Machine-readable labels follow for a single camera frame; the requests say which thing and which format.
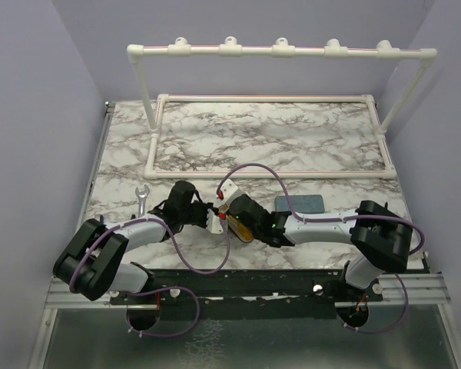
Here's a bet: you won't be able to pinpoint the black glasses case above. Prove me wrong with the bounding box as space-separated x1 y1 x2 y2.
217 205 254 243

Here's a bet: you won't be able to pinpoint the orange plastic sunglasses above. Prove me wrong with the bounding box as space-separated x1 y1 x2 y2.
219 205 253 241

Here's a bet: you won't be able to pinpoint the blue-grey glasses case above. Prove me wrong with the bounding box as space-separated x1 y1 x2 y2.
274 194 325 214

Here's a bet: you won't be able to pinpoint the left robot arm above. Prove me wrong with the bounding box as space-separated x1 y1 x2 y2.
52 181 217 304

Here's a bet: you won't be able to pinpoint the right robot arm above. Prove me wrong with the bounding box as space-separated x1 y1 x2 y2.
227 194 413 301

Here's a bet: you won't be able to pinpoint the silver wrench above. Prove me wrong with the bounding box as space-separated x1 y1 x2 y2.
135 184 150 217

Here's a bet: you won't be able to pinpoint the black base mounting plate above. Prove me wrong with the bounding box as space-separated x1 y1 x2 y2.
110 269 383 321

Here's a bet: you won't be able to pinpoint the white PVC pipe rack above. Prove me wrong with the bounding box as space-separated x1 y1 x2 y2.
126 36 438 180

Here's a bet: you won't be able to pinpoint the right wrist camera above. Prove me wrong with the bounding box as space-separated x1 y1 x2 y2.
217 178 242 204

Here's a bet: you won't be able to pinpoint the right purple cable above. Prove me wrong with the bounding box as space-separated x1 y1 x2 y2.
217 164 427 335

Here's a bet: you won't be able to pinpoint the purple cable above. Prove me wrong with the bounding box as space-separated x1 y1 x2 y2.
68 213 231 339
217 164 427 335

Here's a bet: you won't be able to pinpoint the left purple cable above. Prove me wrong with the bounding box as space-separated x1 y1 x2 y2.
68 213 231 339

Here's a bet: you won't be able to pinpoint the aluminium extrusion rail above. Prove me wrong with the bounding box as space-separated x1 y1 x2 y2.
44 275 116 309

